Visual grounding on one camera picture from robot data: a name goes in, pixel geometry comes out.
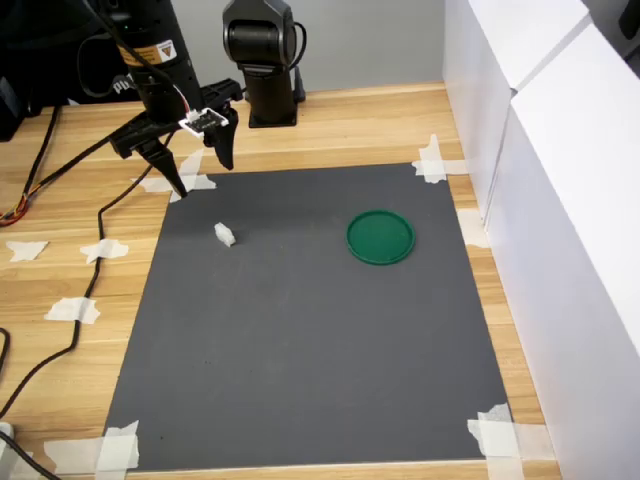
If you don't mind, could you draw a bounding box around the small white plastic terminal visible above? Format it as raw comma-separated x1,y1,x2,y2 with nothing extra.
213,222,239,249

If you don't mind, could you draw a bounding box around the round green lid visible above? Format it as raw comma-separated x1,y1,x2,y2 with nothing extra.
345,209,417,268

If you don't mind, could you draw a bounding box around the white tape piece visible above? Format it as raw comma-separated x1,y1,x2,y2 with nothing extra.
411,133,469,185
455,208,494,250
466,402,559,480
4,239,50,263
79,238,130,265
130,148,219,204
44,296,101,325
43,419,141,475

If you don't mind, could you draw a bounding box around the dark background equipment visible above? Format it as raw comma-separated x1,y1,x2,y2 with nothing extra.
0,0,146,144

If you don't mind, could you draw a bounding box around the dark grey mat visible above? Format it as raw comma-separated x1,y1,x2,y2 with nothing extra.
102,162,511,474

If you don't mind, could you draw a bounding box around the white camera circuit board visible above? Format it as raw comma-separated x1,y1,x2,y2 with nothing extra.
178,105,230,139

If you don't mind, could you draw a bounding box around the black cable with coloured wires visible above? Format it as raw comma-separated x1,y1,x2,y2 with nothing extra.
0,135,114,229
0,104,61,221

